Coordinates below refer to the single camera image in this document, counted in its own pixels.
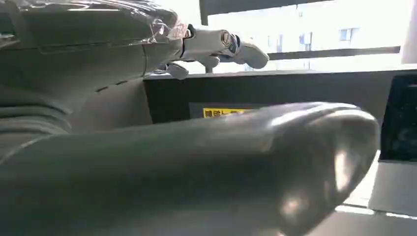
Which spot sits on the transparent plastic film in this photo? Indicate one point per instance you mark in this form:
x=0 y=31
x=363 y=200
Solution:
x=163 y=31

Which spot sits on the dark window frame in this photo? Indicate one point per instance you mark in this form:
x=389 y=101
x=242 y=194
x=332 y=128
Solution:
x=325 y=52

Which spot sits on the yellow warning label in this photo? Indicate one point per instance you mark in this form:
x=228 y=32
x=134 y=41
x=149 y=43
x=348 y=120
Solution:
x=218 y=112

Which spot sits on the grey laptop with dark screen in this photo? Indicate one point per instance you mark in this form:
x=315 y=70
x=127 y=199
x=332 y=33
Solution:
x=400 y=123

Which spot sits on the black partition panel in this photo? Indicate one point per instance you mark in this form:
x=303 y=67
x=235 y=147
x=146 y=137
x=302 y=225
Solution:
x=293 y=88

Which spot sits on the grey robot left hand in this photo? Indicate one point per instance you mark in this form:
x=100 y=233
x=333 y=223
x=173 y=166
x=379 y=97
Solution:
x=202 y=169

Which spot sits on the ribbed grey left arm sleeve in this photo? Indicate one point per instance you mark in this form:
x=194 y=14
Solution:
x=29 y=120

